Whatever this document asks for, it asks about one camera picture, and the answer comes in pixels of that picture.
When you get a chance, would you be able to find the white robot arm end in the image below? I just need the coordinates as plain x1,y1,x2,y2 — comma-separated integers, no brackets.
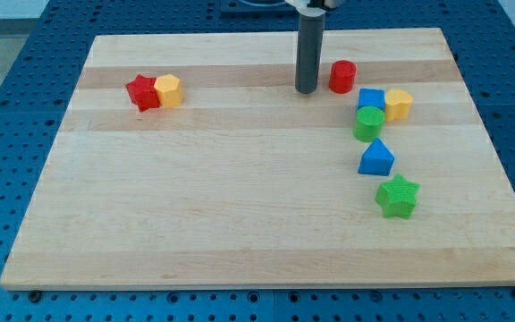
285,0,347,17

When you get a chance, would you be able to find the blue cube block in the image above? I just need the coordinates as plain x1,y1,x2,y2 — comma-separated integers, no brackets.
358,88,385,110

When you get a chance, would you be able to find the light wooden board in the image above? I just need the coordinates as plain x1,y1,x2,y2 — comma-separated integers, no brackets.
0,28,515,291

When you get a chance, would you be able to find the yellow hexagon block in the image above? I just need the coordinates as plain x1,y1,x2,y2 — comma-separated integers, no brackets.
154,74,184,108

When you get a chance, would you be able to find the green cylinder block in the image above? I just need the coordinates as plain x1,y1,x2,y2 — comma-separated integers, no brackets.
353,106,384,142

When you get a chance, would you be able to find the blue triangle block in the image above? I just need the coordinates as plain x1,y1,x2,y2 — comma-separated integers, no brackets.
358,139,395,176

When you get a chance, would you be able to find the red cylinder block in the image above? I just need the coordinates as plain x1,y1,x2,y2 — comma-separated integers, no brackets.
329,60,357,94

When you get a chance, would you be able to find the red star block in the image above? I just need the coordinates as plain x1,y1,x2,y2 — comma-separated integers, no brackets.
125,74,160,113

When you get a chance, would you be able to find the green star block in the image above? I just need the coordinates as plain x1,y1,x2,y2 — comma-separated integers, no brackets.
375,174,420,219

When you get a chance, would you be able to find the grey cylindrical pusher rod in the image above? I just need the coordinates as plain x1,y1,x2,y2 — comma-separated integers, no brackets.
295,13,325,94

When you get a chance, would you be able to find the yellow heart block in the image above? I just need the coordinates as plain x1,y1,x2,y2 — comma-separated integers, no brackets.
384,89,414,122

